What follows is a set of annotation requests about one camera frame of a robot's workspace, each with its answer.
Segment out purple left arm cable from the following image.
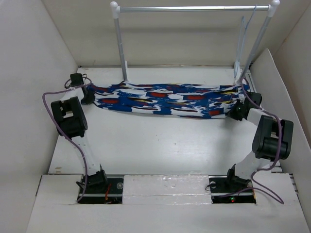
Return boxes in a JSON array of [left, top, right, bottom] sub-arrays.
[[42, 74, 94, 202]]

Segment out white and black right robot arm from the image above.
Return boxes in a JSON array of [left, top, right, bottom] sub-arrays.
[[225, 92, 294, 191]]

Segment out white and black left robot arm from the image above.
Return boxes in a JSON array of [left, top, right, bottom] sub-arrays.
[[51, 73, 108, 193]]

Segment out blue patterned trousers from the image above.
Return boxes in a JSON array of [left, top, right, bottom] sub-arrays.
[[87, 82, 249, 119]]

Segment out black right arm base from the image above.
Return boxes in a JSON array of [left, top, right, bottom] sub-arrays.
[[205, 165, 256, 204]]

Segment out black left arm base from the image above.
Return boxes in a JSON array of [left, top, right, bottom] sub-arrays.
[[77, 176, 124, 204]]

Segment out white clothes rack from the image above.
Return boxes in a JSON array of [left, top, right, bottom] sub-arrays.
[[108, 0, 280, 83]]

